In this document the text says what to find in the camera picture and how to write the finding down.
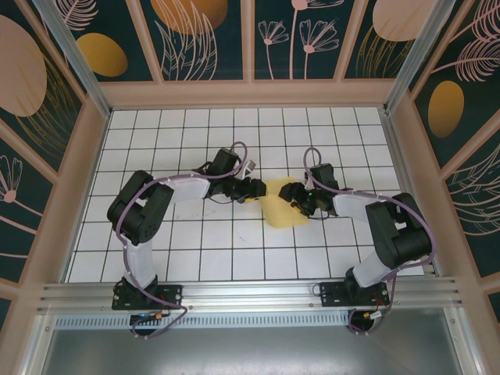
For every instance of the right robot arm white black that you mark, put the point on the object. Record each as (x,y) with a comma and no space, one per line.
(406,242)

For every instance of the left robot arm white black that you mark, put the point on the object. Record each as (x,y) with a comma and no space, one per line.
(140,258)

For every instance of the grey sheet metal panel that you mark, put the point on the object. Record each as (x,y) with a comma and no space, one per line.
(250,351)

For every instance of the long aluminium mounting rail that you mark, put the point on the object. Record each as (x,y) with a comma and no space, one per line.
(250,293)

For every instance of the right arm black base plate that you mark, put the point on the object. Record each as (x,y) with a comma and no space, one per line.
(332,297)

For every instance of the aluminium table side rail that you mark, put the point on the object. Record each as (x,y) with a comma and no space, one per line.
(390,129)

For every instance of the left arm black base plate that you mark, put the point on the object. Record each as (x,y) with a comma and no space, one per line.
(173,295)

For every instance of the aluminium corner post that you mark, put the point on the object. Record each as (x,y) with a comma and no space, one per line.
(418,58)
(80,66)

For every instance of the aluminium frame bar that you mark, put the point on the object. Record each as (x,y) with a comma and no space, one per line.
(42,343)
(459,343)

